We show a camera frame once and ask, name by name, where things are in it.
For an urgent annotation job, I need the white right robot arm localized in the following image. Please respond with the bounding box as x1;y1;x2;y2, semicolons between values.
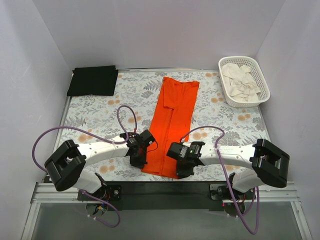
166;138;290;200

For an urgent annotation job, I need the aluminium table frame rail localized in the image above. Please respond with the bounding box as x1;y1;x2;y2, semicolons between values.
29;181;301;211

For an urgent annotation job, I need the orange t-shirt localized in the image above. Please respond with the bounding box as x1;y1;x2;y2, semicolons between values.
141;77;200;179

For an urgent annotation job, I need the white perforated plastic basket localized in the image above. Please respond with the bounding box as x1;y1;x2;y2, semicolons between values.
218;56;271;108

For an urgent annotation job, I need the crumpled white t-shirt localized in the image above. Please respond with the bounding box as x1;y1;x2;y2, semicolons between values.
221;63;261;102

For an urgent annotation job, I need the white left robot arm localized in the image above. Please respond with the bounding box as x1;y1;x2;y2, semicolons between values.
44;130;156;200

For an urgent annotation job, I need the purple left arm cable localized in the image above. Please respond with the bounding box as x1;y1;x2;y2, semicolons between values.
31;104;138;228

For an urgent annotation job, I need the folded black t-shirt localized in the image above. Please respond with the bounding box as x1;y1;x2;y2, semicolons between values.
67;65;119;97

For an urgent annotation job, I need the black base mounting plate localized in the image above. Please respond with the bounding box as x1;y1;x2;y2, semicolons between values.
77;181;258;211

